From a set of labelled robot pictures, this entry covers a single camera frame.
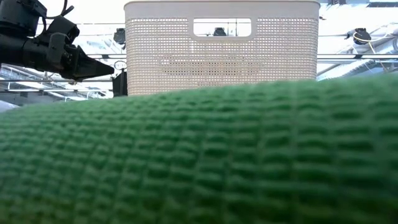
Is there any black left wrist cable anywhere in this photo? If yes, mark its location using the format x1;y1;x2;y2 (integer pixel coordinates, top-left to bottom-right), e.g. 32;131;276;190
43;0;75;20

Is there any white perforated plastic basket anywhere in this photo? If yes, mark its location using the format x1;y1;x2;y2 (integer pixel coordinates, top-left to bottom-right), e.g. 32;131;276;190
123;0;321;96

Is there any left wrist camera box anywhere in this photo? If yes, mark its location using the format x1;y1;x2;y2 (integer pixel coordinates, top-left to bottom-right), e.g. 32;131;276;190
40;15;80;45

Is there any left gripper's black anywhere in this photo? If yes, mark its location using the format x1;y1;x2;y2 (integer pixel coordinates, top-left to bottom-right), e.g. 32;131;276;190
22;35;115;82

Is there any black ceiling cord reel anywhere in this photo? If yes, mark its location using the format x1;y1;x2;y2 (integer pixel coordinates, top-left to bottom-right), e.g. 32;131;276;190
344;27;373;46
113;27;127;45

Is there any green rectangular block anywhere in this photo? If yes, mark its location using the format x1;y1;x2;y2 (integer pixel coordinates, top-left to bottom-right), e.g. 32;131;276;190
0;73;398;224

